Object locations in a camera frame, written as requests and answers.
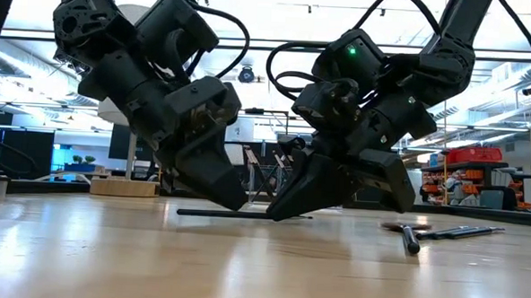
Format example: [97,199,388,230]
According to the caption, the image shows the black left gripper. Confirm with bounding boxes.
[72,46,256,212]

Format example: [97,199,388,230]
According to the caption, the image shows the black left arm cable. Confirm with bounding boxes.
[171,0,253,82]

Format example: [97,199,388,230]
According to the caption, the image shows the black monitor screen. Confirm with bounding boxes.
[107,122,160,162]

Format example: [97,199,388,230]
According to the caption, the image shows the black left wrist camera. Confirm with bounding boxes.
[164,74,243,132]

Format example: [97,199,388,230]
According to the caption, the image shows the white cylinder lamp wooden base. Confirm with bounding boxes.
[89,2,169,198]

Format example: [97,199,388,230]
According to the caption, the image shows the thin black rig frame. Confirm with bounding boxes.
[241,105,292,145]

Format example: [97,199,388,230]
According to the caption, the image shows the black overhead light bar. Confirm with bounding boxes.
[0,26,531,64]

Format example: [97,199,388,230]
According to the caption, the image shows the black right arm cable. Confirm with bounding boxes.
[264,0,531,113]

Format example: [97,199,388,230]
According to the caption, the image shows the clear acrylic brush organizer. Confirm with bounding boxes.
[233,141,302,209]

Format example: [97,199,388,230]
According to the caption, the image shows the black silver-ferrule makeup brush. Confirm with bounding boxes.
[449,224,506,241]
[416,224,472,242]
[431,223,492,241]

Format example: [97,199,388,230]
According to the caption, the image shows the blue planter with plants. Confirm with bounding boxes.
[64,153,99,173]

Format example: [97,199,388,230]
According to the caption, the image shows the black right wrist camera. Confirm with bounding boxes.
[291,74,362,133]

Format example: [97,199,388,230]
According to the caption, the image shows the black partition panel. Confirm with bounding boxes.
[0,127,56,180]

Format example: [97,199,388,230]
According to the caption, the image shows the white sign board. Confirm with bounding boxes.
[222,116,255,143]

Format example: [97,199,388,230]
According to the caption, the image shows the round black ceiling camera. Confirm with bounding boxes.
[237,65,257,84]

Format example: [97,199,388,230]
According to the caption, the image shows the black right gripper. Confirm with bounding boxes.
[266,83,440,229]

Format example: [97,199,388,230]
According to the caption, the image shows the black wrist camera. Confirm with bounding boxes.
[291,74,362,133]
[164,74,243,132]

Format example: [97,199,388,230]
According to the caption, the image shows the storage shelf rack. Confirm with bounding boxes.
[417,158,531,212]

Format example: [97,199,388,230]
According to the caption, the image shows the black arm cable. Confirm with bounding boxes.
[171,0,253,82]
[264,0,531,113]

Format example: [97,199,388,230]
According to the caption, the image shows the red storage bins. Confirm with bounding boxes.
[443,145,504,168]

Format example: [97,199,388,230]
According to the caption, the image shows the black fan makeup brush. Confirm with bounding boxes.
[379,221,433,257]

